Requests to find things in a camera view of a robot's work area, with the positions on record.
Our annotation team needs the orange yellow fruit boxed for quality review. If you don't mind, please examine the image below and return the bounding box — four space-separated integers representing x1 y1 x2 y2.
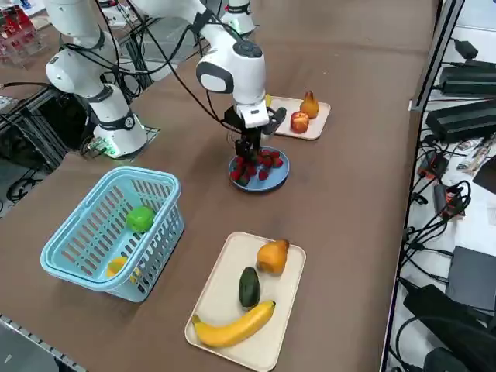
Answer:
106 256 143 284

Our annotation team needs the dark green avocado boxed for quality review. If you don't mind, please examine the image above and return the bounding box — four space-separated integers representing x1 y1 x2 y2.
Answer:
238 266 261 309

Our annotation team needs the cream tray with apple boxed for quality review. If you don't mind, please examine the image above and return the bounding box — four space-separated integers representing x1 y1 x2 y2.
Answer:
265 95 332 140

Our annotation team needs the black orange power device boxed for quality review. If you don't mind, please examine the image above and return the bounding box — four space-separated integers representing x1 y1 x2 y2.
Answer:
418 150 450 179
432 184 466 220

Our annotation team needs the green apple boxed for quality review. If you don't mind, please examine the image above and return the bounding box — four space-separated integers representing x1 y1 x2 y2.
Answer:
126 206 156 233

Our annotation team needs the small black adapter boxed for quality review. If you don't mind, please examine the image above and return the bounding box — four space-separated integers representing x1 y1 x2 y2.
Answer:
453 38 480 60

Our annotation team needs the light blue plastic basket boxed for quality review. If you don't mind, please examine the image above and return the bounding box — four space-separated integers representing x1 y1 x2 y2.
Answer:
40 166 185 303

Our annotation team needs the aluminium frame post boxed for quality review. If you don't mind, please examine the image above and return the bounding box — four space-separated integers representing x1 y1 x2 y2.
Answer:
410 0 466 112

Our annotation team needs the black power brick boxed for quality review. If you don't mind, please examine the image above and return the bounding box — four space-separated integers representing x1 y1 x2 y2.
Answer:
439 65 496 98
425 102 496 143

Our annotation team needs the red apple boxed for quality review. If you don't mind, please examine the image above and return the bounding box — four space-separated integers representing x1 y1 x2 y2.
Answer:
290 111 310 134

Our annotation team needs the blue round plate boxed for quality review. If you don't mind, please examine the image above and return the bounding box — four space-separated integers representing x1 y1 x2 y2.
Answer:
228 146 291 193

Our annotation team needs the yellow banana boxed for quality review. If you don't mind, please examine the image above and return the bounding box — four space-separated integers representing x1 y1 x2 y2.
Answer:
192 300 277 349

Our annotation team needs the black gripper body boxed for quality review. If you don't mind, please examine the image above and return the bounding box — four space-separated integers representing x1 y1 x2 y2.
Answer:
224 107 288 153

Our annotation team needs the grey flat box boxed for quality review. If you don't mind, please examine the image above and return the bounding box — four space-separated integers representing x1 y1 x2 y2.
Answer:
445 246 496 311

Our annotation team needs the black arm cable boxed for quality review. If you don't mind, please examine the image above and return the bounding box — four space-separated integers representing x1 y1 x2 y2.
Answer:
92 0 233 129

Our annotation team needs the small brownish pear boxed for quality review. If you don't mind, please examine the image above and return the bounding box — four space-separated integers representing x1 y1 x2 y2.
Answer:
300 90 321 119

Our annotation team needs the clear rack with red items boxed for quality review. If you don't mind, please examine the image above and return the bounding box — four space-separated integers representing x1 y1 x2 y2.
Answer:
0 7 50 69

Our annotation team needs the large orange pear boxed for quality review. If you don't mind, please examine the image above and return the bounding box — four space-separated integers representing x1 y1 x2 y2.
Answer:
257 239 291 276

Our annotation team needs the cream tray with banana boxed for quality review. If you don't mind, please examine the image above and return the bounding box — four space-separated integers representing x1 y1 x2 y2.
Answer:
184 231 307 372

